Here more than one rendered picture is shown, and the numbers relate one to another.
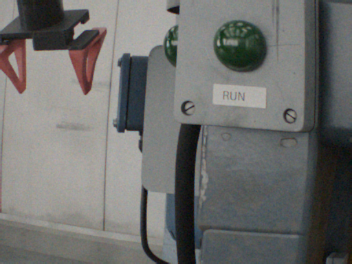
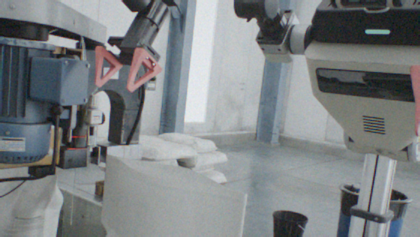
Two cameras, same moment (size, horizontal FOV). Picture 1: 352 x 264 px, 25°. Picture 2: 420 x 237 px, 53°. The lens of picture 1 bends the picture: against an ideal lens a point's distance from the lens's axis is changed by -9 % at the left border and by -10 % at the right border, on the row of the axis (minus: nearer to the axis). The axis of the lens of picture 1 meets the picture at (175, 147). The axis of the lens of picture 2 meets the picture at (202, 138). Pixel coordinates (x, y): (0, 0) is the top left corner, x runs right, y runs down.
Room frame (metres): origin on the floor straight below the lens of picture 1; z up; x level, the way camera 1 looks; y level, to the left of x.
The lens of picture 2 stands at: (1.74, 0.58, 1.29)
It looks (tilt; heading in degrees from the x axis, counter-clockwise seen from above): 8 degrees down; 197
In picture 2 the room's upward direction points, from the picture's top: 6 degrees clockwise
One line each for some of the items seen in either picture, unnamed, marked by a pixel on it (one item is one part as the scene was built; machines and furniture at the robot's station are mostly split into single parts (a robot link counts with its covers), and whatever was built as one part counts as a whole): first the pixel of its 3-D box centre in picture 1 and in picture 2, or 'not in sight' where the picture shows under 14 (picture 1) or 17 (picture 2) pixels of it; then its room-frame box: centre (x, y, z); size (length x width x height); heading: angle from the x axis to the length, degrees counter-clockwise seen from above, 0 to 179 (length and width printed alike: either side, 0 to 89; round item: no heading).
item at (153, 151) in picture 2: not in sight; (163, 150); (-2.10, -1.02, 0.56); 0.66 x 0.42 x 0.15; 160
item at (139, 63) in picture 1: (147, 103); (60, 86); (1.01, 0.03, 1.25); 0.10 x 0.08 x 0.12; 5
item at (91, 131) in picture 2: not in sight; (91, 136); (0.74, -0.06, 1.11); 0.03 x 0.03 x 0.06
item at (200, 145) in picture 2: not in sight; (185, 142); (-2.76, -1.03, 0.56); 0.67 x 0.43 x 0.15; 70
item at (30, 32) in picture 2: not in sight; (18, 32); (1.02, -0.07, 1.35); 0.12 x 0.12 x 0.04
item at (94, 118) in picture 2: not in sight; (92, 123); (0.73, -0.06, 1.14); 0.05 x 0.04 x 0.16; 160
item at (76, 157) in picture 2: not in sight; (70, 157); (0.73, -0.12, 1.04); 0.08 x 0.06 x 0.05; 160
